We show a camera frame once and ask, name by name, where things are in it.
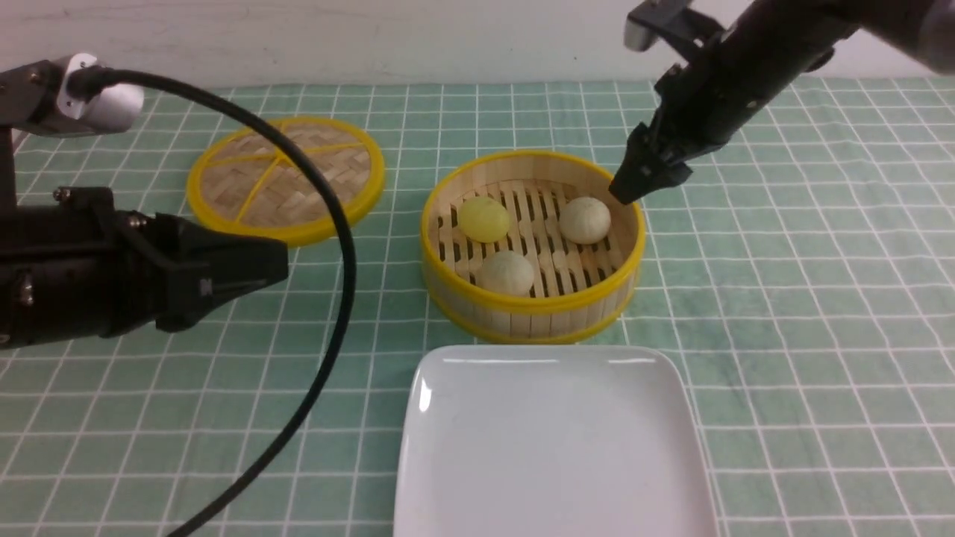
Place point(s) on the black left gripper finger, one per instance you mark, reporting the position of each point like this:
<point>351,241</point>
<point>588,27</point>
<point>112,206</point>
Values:
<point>194,302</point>
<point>210,259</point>

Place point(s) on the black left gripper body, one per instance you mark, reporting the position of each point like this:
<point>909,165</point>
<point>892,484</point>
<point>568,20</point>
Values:
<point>78,269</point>

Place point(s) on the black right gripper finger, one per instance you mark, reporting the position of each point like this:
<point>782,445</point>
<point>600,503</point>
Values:
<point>668,172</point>
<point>640,174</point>

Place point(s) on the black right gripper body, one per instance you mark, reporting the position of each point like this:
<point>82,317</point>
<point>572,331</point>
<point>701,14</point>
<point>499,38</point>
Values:
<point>703,103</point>

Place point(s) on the white steamed bun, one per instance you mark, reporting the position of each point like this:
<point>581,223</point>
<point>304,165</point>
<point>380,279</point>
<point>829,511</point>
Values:
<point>585,221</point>
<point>506,273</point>

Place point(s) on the yellow steamed bun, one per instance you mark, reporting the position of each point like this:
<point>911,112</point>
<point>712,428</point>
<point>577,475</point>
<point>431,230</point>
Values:
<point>483,219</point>

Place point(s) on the white steamed bun front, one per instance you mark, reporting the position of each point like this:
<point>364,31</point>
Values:
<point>506,273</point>

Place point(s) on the white square plate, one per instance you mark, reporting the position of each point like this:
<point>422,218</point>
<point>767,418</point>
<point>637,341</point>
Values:
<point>550,440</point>

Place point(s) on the yellow-rimmed bamboo steamer lid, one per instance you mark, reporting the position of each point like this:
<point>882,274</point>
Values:
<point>244,185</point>

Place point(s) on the yellow-rimmed bamboo steamer basket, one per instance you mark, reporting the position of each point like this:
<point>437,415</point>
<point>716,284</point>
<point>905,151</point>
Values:
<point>577,291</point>

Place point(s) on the green checked tablecloth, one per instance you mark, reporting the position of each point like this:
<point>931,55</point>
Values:
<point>801,281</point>

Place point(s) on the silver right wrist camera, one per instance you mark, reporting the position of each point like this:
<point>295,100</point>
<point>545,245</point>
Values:
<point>684,29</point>

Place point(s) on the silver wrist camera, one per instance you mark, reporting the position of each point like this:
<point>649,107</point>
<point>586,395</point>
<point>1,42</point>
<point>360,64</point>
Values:
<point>40,99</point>
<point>684,29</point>

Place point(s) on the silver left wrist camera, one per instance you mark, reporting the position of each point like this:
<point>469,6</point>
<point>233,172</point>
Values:
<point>40,99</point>

